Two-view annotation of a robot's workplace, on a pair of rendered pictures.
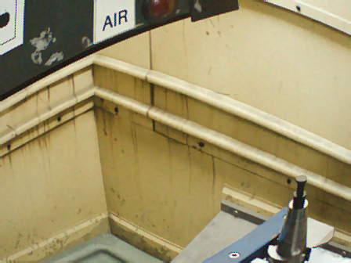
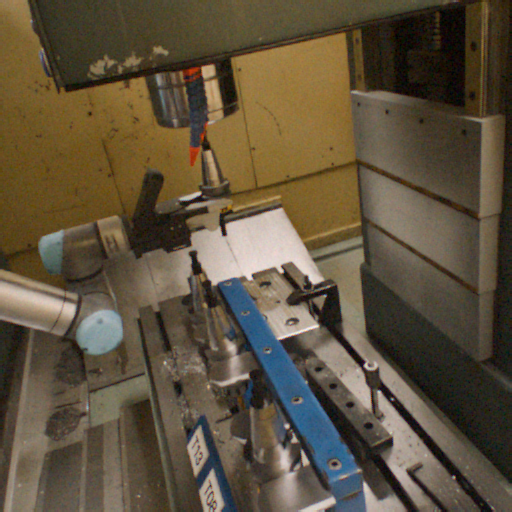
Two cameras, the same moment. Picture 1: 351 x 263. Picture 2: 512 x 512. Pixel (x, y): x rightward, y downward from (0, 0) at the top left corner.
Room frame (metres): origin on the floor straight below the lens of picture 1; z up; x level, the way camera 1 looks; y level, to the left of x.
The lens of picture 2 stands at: (0.97, -0.49, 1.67)
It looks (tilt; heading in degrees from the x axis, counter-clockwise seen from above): 26 degrees down; 121
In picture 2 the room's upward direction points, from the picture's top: 11 degrees counter-clockwise
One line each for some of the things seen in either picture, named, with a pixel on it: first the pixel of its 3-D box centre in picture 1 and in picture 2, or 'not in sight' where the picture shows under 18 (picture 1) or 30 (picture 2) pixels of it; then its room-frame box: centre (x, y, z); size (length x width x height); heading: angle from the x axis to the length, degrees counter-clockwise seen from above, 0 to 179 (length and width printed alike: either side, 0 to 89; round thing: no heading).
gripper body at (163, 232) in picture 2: not in sight; (157, 228); (0.32, 0.24, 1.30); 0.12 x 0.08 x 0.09; 45
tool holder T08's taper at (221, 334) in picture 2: not in sight; (218, 322); (0.58, 0.02, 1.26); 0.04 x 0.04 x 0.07
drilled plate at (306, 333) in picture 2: not in sight; (253, 318); (0.38, 0.42, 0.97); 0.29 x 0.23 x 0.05; 134
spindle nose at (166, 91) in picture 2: not in sight; (191, 83); (0.42, 0.33, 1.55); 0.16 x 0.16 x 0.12
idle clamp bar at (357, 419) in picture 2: not in sight; (343, 408); (0.67, 0.23, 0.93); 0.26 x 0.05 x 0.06; 139
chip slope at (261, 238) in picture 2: not in sight; (203, 294); (-0.05, 0.80, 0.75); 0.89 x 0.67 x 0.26; 44
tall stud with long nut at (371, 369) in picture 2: not in sight; (373, 389); (0.72, 0.26, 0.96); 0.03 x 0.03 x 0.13
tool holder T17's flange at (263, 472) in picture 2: (290, 253); (273, 455); (0.73, -0.14, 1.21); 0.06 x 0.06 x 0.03
